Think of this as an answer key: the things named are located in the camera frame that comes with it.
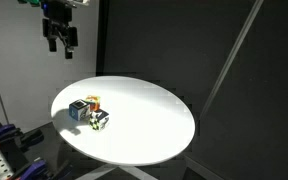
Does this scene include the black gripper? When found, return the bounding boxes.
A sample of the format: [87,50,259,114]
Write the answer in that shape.
[41,0,79,60]

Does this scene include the green white black cube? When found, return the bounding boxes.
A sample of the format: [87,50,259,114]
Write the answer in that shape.
[88,108,111,132]

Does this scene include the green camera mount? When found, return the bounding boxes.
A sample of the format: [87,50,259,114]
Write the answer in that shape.
[17,0,40,8]

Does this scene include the purple clamp with orange tip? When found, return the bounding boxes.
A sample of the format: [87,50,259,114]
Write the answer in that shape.
[0,123,22,151]

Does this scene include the diagonal silver wall rail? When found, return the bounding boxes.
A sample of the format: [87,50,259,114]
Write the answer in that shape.
[198,0,265,121]

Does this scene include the blue soft toy block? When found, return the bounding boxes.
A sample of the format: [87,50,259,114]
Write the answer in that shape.
[68,98,92,122]

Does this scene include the white table leg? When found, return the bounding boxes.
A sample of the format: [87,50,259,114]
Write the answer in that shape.
[75,163,159,180]

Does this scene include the orange multicolour soft toy block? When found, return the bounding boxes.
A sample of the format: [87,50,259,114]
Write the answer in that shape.
[85,94,102,113]

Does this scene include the black clamp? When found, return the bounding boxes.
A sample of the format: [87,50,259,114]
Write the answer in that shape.
[19,128,45,148]

